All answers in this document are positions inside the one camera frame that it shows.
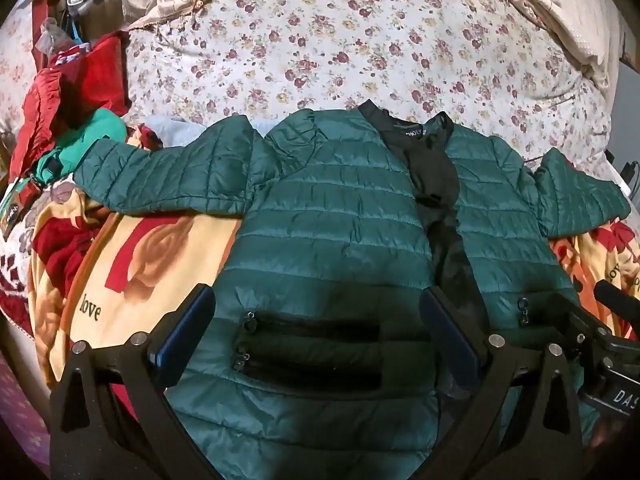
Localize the green quilted puffer jacket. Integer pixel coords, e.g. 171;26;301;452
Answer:
74;102;630;479

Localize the yellow red rose blanket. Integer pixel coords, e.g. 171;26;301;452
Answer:
27;182;241;388

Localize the teal green garment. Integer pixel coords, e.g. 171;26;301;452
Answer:
32;108;127;188

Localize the light grey fleece garment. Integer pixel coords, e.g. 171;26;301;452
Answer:
140;115;279;148

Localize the red garment pile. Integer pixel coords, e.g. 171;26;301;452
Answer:
9;32;130;181

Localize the white floral quilt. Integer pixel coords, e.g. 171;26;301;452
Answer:
126;0;611;171

